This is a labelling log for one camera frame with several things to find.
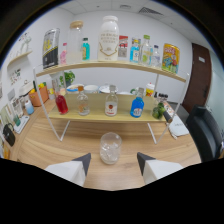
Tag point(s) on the clear bottle orange cap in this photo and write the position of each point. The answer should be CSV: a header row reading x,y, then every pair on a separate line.
x,y
83,105

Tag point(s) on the glass tumbler with ice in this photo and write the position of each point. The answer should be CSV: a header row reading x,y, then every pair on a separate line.
x,y
110,150

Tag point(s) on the small red liquid bottle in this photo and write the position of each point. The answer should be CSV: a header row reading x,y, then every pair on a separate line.
x,y
61,104

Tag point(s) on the large white bottle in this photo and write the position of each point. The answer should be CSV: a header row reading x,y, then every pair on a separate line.
x,y
108,40

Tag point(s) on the white notebook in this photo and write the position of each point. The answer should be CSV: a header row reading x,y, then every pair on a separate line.
x,y
179,128

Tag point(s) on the small teal bottle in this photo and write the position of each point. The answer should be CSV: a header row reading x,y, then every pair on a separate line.
x,y
86,50

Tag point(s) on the white flower vase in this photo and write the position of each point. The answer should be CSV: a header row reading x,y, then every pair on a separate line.
x,y
25,41

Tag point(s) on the white tray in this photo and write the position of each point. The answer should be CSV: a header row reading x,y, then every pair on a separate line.
x,y
21,124

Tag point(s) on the yellow drink can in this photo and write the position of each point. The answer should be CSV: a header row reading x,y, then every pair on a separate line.
x,y
171,58

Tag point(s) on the green potted plant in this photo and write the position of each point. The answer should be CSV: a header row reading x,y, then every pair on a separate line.
x,y
69,77

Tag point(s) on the clear bottle red white label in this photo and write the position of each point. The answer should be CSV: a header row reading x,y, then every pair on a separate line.
x,y
111,106

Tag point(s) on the clear bottle green cap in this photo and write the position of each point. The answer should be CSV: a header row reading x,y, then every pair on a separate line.
x,y
146,53

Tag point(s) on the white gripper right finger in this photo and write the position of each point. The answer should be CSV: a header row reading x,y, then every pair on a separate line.
x,y
156,169

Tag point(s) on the glass jar cork lid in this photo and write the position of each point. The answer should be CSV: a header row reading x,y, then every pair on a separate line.
x,y
75,43

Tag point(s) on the two-tier wooden shelf rack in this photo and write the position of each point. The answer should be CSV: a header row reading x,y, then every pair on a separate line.
x,y
96,113

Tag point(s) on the small blue bottle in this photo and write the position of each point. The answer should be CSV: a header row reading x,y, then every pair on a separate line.
x,y
134,52

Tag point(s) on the small pink bottle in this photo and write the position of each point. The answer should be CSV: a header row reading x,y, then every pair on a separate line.
x,y
63,56

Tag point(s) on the clear bottle blue cap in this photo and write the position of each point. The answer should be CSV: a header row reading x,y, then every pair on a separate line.
x,y
156,58

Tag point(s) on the blue liquid bottle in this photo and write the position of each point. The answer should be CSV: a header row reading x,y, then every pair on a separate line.
x,y
137,107

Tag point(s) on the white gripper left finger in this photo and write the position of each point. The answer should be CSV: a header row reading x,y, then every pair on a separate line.
x,y
68,170

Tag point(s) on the red wall poster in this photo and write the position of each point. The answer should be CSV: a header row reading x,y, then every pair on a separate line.
x,y
123,45

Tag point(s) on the brown door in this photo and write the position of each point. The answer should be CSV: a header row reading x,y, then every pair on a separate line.
x,y
199,76

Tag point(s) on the ceiling air vent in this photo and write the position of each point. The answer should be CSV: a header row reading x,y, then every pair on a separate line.
x,y
150,11

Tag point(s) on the green mug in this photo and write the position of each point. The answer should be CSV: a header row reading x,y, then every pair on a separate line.
x,y
134,90

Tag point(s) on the black bag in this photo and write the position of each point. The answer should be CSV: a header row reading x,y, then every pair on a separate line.
x,y
9,135

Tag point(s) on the white plate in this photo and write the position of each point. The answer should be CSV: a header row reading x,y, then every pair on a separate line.
x,y
104,89

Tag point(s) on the light blue cup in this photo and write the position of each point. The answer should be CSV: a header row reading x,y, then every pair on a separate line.
x,y
29,108

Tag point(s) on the black chair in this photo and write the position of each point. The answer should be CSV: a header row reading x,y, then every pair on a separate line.
x,y
203,133

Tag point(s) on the black yellow silver canister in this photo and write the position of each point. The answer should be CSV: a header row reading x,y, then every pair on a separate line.
x,y
50,50

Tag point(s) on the orange storage box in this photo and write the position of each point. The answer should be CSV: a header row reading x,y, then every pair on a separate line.
x,y
37,97

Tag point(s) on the wooden wall shelf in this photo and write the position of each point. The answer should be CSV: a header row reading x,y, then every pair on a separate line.
x,y
20,57

